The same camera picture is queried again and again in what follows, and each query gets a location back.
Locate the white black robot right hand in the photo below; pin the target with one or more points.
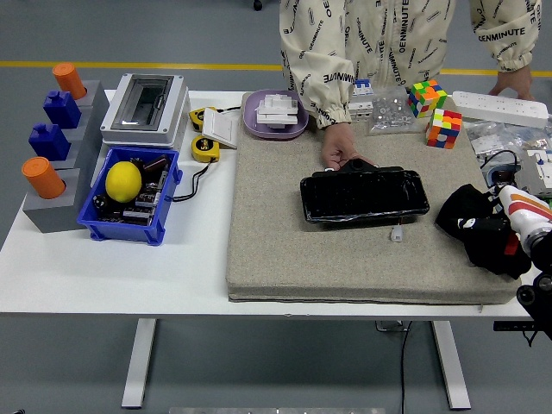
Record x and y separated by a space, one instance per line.
528 211

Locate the person's left hand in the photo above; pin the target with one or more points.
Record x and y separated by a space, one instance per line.
515 82

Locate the person's right hand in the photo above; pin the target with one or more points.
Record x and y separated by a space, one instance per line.
338 144

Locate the black rag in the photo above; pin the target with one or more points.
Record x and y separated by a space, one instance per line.
461 205

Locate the person's right forearm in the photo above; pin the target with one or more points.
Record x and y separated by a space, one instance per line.
319 86

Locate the person's left forearm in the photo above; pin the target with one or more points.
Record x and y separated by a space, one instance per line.
509 47

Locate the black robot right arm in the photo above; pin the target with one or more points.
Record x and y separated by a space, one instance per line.
541 297

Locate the white power strip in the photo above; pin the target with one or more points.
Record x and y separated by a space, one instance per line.
500 108

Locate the white grey breaker device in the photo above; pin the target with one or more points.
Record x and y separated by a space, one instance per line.
535 172

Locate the circuit board with capacitors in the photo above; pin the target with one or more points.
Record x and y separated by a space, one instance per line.
504 177

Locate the white blue circuit breaker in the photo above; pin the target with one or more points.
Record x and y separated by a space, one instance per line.
361 108

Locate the light blue tray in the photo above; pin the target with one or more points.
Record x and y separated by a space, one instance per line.
489 174

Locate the clear bag of metal nuts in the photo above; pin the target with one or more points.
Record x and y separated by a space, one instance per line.
390 114

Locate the clear plastic parts bags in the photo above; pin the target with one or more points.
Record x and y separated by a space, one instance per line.
487 136

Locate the colourful puzzle cube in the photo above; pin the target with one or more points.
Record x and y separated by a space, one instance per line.
444 129
427 98

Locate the purple bowl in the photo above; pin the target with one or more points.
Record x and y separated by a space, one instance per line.
252 123

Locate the small white connector plug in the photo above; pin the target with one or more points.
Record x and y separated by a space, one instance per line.
397 234

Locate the grey-brown mat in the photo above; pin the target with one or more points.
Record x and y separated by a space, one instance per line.
280 241

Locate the black table control box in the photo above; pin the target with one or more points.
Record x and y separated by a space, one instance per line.
513 326

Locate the person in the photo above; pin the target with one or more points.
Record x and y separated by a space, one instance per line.
379 34

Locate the white table leg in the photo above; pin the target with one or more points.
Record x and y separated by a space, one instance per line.
450 366
139 366

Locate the yellow tape measure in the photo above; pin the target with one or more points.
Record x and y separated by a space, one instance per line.
203 148
196 117

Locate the black chair caster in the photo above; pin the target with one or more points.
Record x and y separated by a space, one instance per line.
257 5

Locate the grey stepped block holder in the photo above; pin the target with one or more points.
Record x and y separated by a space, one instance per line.
56 215

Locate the grey distribution box clear lid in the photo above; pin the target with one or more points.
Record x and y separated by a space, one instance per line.
142 103

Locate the blue plastic bin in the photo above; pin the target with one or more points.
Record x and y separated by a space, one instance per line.
125 230

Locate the yellow lemon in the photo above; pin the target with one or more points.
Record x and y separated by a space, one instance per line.
123 182

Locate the orange cylinder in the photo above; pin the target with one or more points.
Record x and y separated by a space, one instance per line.
42 177
69 81

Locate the blue block with knob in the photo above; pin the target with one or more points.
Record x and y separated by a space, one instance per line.
62 111
49 143

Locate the stack of white switch blocks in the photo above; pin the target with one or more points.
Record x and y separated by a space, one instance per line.
277 110

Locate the white wall switch plate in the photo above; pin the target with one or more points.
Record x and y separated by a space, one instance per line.
221 128

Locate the metal bracket under table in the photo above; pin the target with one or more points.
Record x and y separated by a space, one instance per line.
390 328

